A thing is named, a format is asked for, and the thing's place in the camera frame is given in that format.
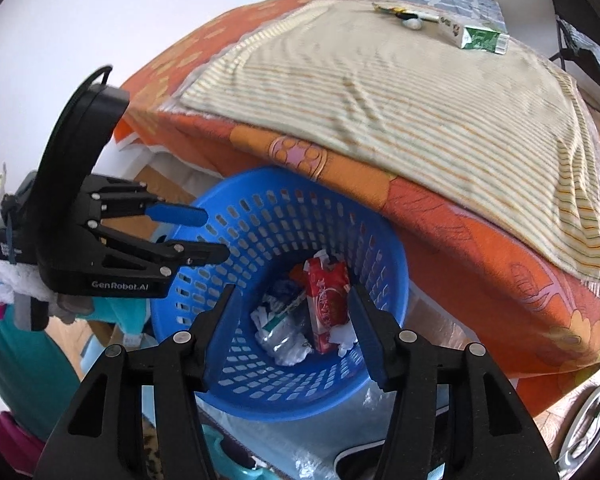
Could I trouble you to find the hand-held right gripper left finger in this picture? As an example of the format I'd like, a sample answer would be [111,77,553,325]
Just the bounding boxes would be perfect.
[32,284,238,480]

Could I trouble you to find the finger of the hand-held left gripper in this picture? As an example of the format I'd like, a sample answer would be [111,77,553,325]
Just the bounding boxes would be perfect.
[87,222,231,279]
[87,176,210,227]

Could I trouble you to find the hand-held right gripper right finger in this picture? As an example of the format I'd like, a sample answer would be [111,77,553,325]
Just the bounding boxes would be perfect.
[347,285,558,480]

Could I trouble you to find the red paper packet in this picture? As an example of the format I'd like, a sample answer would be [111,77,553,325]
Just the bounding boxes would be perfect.
[307,255,353,356]

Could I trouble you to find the clear plastic bottle teal cap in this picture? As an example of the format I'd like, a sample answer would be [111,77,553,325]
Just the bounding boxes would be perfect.
[251,290,312,363]

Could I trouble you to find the blue plastic basket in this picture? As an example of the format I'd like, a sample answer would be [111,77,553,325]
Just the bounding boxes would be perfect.
[152,167,411,422]

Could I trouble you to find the person's left hand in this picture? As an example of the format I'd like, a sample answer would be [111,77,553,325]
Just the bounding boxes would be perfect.
[15,294,95,332]

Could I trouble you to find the clear plastic bag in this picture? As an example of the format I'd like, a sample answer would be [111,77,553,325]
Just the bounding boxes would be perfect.
[215,385,398,480]

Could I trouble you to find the orange floral sheet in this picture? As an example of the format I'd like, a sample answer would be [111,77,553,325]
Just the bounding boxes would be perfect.
[112,0,600,418]

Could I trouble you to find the teal cloth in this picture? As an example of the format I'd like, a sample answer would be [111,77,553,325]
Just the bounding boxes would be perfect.
[0,305,153,442]

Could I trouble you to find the pink cloth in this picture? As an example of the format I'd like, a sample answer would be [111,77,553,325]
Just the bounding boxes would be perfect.
[0,400,48,480]

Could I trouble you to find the yellow striped cloth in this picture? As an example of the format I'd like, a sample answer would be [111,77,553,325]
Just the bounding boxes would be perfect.
[180,0,600,282]

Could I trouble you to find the small yellow black item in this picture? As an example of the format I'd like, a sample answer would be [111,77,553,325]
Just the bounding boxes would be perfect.
[372,2,441,24]

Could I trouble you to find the green and white carton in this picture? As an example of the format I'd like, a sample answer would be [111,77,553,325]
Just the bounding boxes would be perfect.
[437,15,511,55]

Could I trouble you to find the blue striped cushion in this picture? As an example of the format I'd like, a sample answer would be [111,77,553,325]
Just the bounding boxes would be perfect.
[562,24,600,81]

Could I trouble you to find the black folding chair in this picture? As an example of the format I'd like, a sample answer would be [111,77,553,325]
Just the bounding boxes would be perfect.
[545,0,600,127]

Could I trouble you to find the white ring light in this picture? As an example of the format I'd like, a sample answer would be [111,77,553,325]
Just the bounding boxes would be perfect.
[559,384,600,467]

